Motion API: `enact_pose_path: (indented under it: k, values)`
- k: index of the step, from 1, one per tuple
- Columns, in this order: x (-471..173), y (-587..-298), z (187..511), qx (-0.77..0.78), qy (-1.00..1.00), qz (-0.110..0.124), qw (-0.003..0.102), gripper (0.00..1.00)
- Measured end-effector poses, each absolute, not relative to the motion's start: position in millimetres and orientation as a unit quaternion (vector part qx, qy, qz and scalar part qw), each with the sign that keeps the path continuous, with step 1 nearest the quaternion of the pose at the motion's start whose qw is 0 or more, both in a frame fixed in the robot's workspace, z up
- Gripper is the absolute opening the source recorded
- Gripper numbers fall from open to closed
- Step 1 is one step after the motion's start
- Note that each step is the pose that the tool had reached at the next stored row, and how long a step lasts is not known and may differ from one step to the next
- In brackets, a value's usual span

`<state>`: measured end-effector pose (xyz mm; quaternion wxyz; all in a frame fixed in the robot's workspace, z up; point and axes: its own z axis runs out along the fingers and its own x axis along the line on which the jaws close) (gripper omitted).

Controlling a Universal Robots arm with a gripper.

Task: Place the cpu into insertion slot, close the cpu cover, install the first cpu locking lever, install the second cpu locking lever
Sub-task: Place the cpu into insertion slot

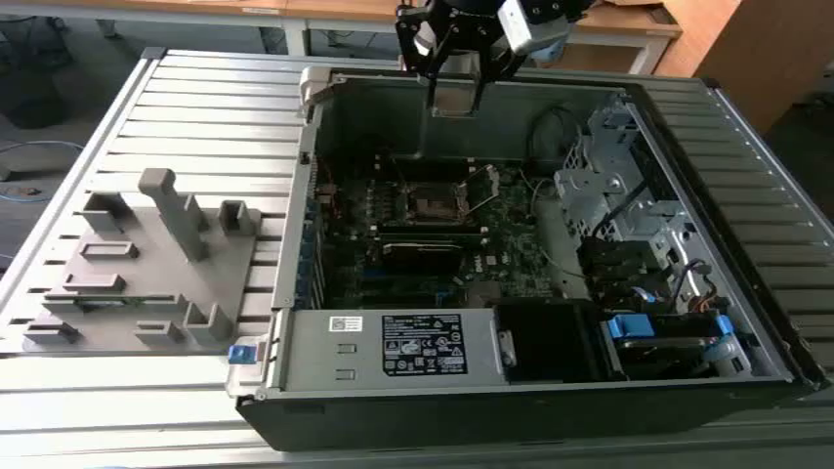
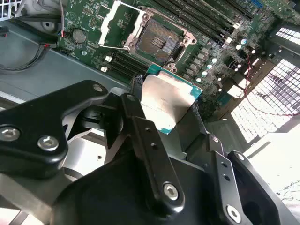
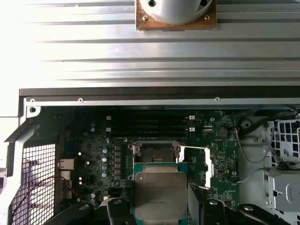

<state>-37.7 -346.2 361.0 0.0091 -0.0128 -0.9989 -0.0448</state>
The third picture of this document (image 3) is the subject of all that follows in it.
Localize thin grey wire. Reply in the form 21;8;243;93
234;127;277;165

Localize CPU socket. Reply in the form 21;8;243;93
127;140;186;165

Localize black PC case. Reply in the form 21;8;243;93
4;88;300;225

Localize thin red wire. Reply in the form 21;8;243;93
11;176;75;218

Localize metal drive cage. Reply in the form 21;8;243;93
262;117;300;218

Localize silver green CPU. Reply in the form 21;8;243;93
133;161;189;225

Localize metal socket cover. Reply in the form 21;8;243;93
179;145;214;190

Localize brown square base plate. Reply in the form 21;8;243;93
135;0;218;32

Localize green motherboard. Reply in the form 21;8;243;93
58;109;240;211

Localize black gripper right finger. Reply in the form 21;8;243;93
187;182;283;225

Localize silver network port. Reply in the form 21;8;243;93
58;158;75;170

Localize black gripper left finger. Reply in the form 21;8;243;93
43;180;135;225

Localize RAM slot white clips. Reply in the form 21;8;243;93
105;114;195;121
105;127;195;133

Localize coin cell battery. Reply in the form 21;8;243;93
215;126;228;139

